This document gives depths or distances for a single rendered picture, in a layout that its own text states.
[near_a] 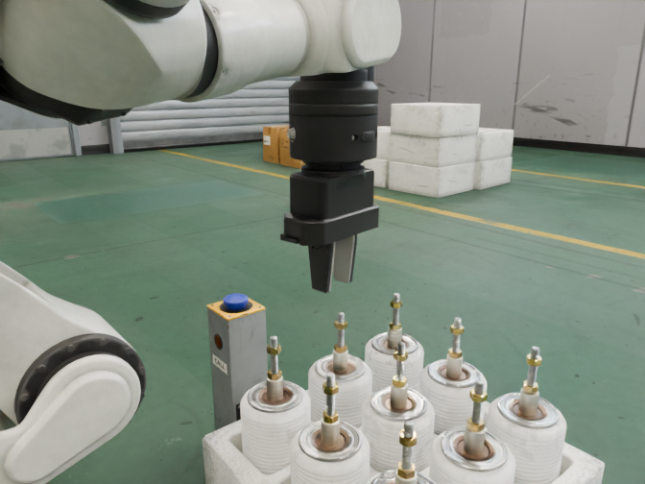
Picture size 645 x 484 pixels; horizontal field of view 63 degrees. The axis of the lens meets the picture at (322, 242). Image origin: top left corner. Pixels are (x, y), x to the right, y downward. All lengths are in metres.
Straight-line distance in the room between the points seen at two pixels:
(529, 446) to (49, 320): 0.58
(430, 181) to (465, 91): 3.53
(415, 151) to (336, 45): 2.90
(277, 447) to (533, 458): 0.32
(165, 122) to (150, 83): 5.53
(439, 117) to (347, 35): 2.76
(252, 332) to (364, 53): 0.53
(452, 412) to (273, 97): 5.93
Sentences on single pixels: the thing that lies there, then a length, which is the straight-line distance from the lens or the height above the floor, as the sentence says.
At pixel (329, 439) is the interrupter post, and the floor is 0.26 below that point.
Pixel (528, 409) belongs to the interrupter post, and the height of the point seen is 0.26.
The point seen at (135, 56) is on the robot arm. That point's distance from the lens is 0.31.
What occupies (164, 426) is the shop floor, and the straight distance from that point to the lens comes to 1.16.
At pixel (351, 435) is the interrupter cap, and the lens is 0.68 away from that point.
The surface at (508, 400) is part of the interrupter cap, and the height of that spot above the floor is 0.25.
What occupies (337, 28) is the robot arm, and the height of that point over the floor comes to 0.70.
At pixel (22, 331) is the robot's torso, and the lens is 0.65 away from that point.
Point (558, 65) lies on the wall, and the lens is 6.14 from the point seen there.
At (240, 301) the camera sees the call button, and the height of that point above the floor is 0.33.
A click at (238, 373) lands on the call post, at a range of 0.88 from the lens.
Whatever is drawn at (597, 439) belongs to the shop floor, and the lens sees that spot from 1.21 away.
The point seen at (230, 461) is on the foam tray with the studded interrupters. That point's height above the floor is 0.18.
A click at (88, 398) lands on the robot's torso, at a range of 0.65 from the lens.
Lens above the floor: 0.66
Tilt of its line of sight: 17 degrees down
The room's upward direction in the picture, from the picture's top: straight up
